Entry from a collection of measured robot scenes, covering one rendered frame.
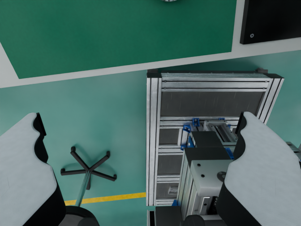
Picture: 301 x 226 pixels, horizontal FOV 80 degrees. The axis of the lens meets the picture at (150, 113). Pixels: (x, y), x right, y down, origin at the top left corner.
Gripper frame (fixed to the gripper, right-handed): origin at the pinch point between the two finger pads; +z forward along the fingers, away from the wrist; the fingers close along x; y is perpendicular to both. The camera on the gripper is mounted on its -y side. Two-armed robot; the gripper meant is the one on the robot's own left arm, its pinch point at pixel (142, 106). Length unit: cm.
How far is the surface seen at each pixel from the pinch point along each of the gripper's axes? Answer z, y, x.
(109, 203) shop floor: 115, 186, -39
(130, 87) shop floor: 115, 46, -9
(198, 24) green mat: 40.3, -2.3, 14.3
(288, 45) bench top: 40, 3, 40
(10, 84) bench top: 40, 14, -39
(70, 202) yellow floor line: 115, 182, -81
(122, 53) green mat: 40.3, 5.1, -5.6
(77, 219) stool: 59, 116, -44
